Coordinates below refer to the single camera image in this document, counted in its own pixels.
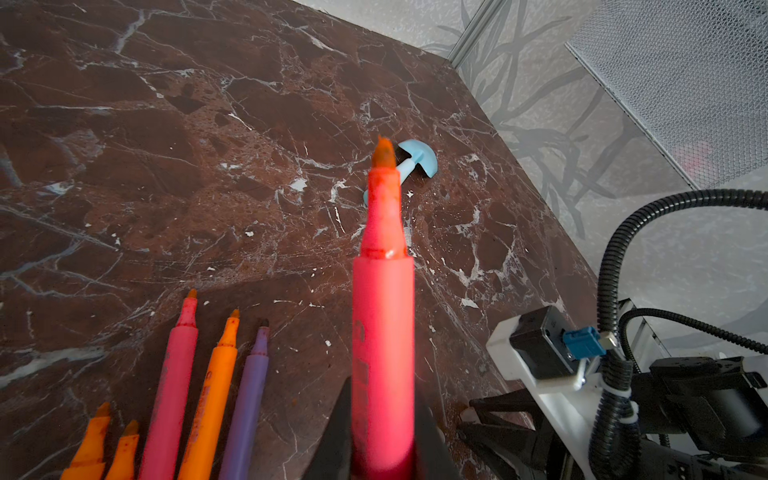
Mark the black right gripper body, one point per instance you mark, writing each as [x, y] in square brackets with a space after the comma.
[687, 418]

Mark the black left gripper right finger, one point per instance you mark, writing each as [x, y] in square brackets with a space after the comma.
[432, 459]

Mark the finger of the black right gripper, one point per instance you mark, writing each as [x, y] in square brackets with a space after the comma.
[511, 452]
[520, 401]

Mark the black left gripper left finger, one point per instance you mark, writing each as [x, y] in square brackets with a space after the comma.
[332, 459]

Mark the purple marker pen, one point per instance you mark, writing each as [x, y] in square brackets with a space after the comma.
[242, 432]

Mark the pink highlighter pen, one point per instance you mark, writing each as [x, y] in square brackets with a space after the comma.
[382, 382]

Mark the orange marker pen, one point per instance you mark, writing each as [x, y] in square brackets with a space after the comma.
[203, 438]

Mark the magenta marker pen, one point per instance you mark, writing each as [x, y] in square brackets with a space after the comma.
[162, 444]

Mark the short orange highlighter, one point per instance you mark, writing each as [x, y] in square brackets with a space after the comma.
[123, 464]
[88, 462]

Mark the light blue toy shovel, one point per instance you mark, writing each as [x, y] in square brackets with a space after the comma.
[417, 159]

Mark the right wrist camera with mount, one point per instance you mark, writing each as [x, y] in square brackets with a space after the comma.
[530, 348]

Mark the aluminium cage frame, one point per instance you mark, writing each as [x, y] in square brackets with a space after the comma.
[477, 25]

